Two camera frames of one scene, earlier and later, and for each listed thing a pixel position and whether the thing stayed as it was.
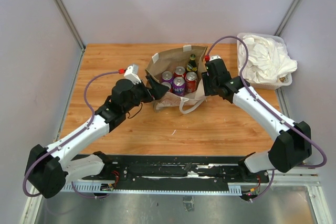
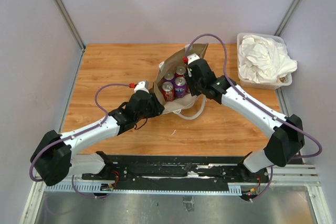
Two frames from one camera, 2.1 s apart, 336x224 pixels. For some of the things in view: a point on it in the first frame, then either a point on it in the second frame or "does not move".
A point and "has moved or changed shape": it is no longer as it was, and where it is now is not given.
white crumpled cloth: [268, 60] does not move
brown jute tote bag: [167, 61] has moved or changed shape
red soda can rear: [179, 71] does not move
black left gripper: [157, 90] -> [157, 108]
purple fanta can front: [179, 86] does not move
